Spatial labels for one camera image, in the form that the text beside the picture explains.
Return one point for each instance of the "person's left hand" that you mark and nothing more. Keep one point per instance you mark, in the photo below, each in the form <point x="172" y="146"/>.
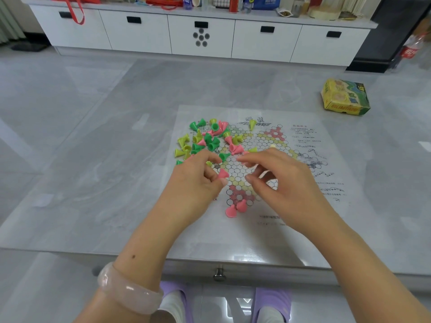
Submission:
<point x="188" y="188"/>

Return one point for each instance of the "person's right hand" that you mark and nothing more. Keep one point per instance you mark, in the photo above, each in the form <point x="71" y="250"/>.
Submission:
<point x="289" y="191"/>

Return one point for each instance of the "person's right thumb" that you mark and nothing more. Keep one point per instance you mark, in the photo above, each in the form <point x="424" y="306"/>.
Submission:
<point x="257" y="186"/>

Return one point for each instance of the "person's left thumb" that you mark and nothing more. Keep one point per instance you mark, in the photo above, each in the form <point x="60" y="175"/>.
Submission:
<point x="217" y="188"/>

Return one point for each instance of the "pink cone game piece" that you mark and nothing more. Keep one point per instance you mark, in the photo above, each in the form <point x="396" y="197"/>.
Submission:
<point x="241" y="205"/>
<point x="231" y="211"/>
<point x="223" y="173"/>

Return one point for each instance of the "person's left forearm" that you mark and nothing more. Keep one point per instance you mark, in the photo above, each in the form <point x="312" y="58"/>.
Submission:
<point x="141" y="245"/>

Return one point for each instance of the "person's right forearm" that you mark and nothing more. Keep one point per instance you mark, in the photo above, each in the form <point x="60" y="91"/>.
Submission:
<point x="363" y="275"/>

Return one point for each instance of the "pile of coloured cone pieces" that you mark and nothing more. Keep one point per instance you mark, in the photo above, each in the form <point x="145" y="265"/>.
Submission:
<point x="210" y="141"/>

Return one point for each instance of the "printed checkers board sheet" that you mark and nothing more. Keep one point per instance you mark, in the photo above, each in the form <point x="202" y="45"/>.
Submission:
<point x="303" y="137"/>

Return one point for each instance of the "metal drawer knob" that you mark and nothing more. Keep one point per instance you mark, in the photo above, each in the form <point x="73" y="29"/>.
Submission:
<point x="219" y="274"/>

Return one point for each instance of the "purple slipper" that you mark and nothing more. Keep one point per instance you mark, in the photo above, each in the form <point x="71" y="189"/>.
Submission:
<point x="272" y="297"/>
<point x="187" y="296"/>

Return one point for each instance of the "yellow green game box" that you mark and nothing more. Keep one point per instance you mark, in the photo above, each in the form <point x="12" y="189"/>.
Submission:
<point x="345" y="97"/>

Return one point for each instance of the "white sock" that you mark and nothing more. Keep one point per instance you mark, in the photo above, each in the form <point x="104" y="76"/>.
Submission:
<point x="271" y="315"/>
<point x="171" y="307"/>

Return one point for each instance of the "white drawer cabinet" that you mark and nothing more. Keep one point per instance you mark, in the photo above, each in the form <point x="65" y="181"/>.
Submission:
<point x="202" y="33"/>

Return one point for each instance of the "small snack packet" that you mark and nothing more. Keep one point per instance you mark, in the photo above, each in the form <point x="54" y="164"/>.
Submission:
<point x="284" y="12"/>

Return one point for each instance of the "red can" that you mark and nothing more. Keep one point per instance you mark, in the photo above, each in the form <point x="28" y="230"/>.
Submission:
<point x="233" y="3"/>

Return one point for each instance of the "blue box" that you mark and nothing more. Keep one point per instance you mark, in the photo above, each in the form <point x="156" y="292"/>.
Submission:
<point x="266" y="1"/>

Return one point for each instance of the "checkered box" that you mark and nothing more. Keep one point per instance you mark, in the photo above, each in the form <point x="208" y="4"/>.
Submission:
<point x="221" y="1"/>

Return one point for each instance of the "red plastic bag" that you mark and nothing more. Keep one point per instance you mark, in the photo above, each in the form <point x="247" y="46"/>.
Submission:
<point x="165" y="2"/>

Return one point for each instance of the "red label soda bottle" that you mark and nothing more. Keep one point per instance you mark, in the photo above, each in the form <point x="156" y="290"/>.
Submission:
<point x="411" y="48"/>

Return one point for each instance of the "black furniture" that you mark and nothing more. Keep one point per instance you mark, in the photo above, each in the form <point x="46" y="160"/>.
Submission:
<point x="394" y="26"/>

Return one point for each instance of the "black floor mat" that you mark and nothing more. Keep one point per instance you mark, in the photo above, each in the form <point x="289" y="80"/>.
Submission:
<point x="28" y="46"/>

